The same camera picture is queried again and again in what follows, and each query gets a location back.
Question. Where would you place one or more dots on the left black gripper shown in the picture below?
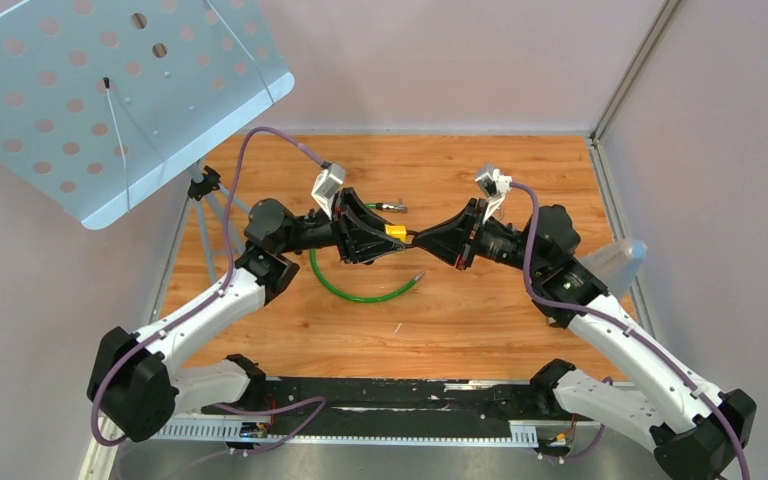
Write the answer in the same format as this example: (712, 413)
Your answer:
(360, 233)

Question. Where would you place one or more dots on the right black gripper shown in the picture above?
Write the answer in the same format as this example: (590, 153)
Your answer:
(444, 240)

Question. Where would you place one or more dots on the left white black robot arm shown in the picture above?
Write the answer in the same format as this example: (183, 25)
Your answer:
(139, 380)

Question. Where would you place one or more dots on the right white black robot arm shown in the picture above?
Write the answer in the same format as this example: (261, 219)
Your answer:
(693, 428)

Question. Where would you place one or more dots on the clear blue plastic bag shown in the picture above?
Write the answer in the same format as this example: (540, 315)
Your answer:
(617, 264)

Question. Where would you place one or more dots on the grey tripod stand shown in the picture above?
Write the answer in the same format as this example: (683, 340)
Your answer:
(205, 185)

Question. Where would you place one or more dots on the perforated light blue metal plate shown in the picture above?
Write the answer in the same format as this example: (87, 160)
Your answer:
(102, 103)

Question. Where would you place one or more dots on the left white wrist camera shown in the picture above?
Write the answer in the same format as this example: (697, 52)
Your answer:
(326, 185)

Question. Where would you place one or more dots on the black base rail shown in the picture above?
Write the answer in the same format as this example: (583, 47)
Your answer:
(382, 411)

